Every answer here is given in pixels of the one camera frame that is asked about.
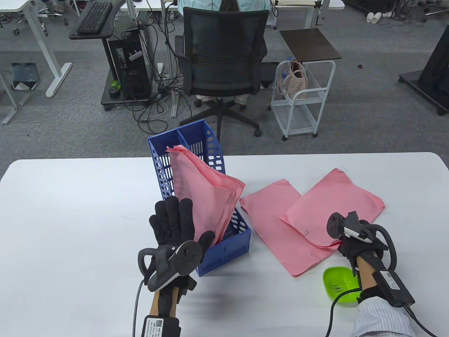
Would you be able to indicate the person's right hand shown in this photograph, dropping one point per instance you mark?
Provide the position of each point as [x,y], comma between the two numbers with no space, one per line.
[368,251]

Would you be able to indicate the person's left hand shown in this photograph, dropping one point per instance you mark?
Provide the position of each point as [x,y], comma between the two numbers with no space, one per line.
[172,224]

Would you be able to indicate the pink paper stack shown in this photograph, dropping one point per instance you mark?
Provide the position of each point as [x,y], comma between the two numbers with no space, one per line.
[210,203]
[270,224]
[336,196]
[186,165]

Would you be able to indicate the person's right forearm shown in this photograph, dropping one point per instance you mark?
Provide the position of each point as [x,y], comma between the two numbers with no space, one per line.
[368,277]

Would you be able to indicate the person's left forearm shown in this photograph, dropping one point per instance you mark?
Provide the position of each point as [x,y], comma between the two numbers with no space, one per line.
[154,305]

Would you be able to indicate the black white hand controller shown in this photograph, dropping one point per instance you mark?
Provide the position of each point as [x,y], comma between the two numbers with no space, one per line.
[357,233]
[186,258]

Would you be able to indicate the green plastic bowl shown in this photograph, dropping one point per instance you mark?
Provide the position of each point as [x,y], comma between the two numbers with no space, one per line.
[331,296]

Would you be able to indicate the blue plastic file holder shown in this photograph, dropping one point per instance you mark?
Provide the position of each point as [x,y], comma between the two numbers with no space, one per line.
[228,252]

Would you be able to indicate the small green object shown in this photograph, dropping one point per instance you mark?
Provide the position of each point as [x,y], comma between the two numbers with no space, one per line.
[115,84]

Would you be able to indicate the black computer tower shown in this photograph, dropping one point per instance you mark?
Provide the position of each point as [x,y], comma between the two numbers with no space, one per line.
[133,70]

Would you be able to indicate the beige handbag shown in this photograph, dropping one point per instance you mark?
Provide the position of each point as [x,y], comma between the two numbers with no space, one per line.
[296,82]

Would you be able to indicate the black mesh office chair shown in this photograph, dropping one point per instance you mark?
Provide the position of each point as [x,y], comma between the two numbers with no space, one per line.
[224,42]

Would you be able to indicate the black floor stand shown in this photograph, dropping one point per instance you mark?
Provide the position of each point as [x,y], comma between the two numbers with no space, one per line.
[435,70]

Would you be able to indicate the black computer cart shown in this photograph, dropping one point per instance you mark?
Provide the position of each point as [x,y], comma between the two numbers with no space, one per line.
[117,21]

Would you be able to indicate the dark teal bag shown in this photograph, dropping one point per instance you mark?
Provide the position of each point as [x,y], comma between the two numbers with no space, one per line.
[24,72]

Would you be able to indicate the white cart with brown top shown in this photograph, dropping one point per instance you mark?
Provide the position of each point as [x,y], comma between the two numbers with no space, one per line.
[308,45]

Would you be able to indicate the black keyboard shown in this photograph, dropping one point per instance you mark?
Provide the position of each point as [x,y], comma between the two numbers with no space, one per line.
[94,17]

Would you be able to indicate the white slipper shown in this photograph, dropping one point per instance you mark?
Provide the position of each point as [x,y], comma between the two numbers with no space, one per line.
[370,17]
[377,17]

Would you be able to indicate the silver chair base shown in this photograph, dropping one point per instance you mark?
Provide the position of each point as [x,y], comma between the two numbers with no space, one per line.
[52,14]

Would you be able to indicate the white desk with metal legs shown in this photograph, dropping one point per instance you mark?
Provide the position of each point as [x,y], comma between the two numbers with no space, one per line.
[329,3]

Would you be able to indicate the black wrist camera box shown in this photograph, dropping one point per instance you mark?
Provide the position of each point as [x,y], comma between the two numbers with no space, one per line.
[161,326]
[393,286]

